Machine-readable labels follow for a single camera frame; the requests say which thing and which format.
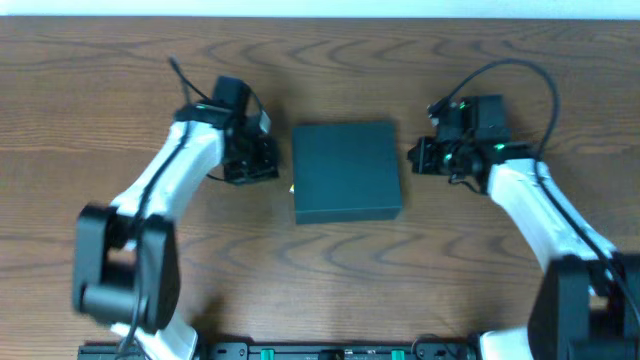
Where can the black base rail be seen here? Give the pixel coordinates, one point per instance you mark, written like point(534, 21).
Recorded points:
point(428, 349)

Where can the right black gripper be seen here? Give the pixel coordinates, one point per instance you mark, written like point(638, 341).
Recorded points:
point(424, 156)

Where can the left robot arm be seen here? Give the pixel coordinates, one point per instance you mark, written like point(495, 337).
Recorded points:
point(126, 271)

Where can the dark green gift box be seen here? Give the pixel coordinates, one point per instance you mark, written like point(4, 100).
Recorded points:
point(346, 172)

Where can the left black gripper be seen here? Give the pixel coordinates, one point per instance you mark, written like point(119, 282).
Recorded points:
point(251, 163)

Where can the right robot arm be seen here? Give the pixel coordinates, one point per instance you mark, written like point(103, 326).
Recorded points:
point(587, 306)

